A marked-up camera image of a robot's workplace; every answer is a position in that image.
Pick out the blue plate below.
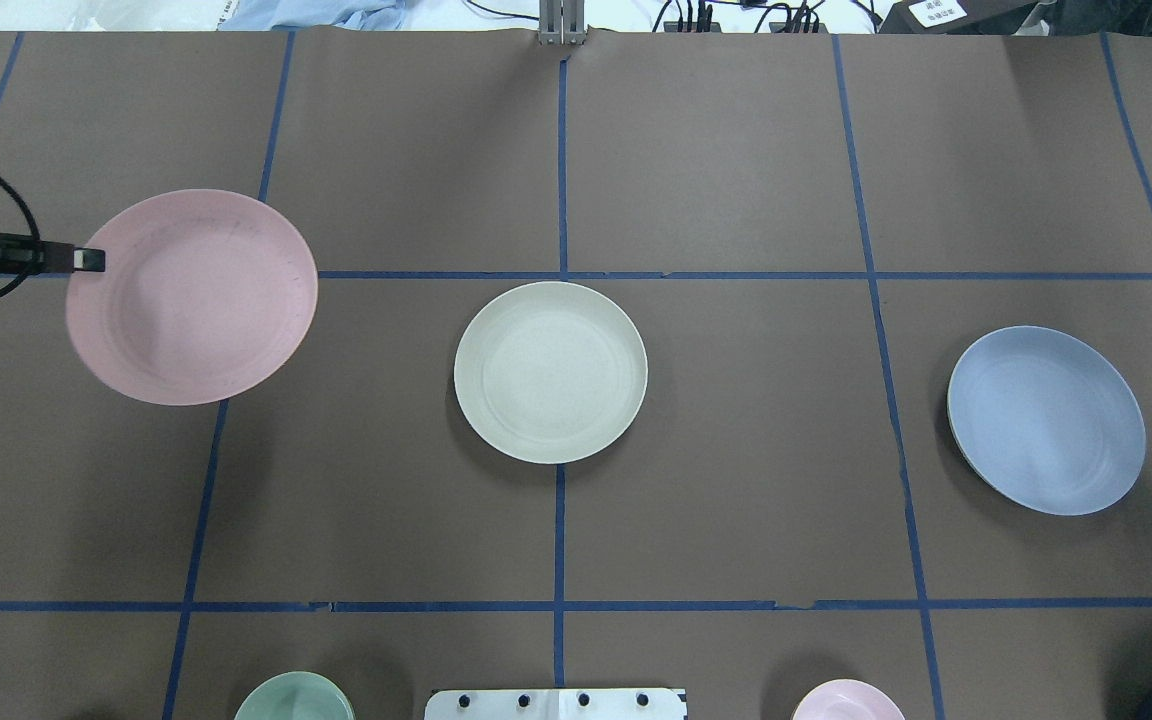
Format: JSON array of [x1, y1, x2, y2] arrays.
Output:
[[946, 325, 1147, 518]]

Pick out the pink plate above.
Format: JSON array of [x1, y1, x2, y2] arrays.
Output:
[[65, 190, 319, 406]]

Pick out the black box with label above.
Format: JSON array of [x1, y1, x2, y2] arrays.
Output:
[[877, 1, 1051, 36]]

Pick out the light blue cloth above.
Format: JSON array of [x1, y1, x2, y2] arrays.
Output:
[[218, 1, 408, 31]]

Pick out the green bowl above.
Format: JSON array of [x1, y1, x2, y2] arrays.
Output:
[[234, 670, 356, 719]]

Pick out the small pink bowl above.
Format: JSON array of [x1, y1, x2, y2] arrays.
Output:
[[791, 679, 905, 720]]

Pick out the white cream plate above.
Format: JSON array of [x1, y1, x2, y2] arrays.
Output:
[[452, 281, 649, 465]]

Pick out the black cables at back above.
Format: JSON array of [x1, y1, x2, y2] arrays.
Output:
[[464, 0, 882, 35]]

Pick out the aluminium camera post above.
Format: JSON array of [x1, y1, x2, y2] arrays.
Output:
[[538, 0, 588, 46]]

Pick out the white metal bracket plate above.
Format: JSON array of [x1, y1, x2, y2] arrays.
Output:
[[424, 687, 689, 719]]

